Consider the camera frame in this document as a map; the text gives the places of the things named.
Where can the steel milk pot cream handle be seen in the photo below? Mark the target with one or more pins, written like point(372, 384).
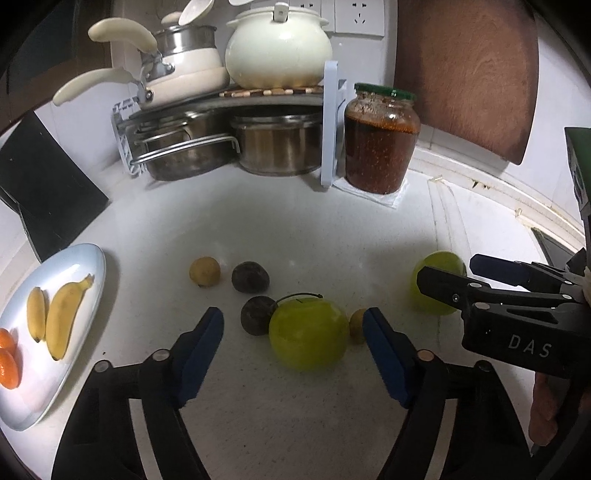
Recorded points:
point(167, 41)

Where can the right hand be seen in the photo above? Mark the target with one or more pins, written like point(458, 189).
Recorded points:
point(545, 404)

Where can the dark passion fruit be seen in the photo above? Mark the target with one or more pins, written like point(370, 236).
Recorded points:
point(256, 314)
point(250, 278)

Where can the large yellow banana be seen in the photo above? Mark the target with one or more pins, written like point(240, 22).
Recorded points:
point(61, 315)

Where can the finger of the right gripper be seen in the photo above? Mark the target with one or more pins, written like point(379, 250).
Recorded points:
point(534, 277)
point(456, 291)

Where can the small stainless steel pot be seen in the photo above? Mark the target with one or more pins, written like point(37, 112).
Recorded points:
point(274, 143)

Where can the orange mandarin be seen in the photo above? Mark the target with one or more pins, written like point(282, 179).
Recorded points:
point(9, 372)
point(7, 341)

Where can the small yellow banana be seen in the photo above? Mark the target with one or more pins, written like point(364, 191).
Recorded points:
point(37, 314)

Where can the white ladle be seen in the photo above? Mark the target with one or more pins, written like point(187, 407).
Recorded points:
point(194, 10)

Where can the black knife block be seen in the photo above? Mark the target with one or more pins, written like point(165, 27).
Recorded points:
point(55, 200)

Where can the glass jar red sauce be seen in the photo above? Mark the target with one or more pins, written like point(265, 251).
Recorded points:
point(381, 131)

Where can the wooden bead trivet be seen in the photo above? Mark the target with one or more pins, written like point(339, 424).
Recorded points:
point(246, 93)

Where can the large stainless steel pot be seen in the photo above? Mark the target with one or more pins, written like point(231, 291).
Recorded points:
point(183, 145)

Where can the white wall socket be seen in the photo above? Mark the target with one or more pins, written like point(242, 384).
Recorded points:
point(350, 17)

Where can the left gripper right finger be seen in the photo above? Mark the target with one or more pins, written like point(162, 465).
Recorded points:
point(487, 441)

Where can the light blue oval plate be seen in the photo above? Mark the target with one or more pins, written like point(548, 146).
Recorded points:
point(41, 377)

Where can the brown wooden cutting board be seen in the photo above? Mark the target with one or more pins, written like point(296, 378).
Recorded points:
point(474, 66)

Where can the white metal pot rack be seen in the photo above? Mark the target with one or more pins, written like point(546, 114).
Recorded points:
point(126, 114)

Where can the green apple with stem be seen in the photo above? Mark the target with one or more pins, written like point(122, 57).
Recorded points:
point(308, 332)

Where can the white folded napkin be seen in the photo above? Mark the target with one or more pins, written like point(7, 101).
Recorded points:
point(391, 200)

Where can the cream ceramic pot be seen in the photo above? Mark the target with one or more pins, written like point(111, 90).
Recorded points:
point(279, 46)

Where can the cream saucepan with handle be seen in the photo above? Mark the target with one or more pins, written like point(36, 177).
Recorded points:
point(171, 79)

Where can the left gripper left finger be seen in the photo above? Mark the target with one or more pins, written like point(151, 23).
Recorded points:
point(99, 442)

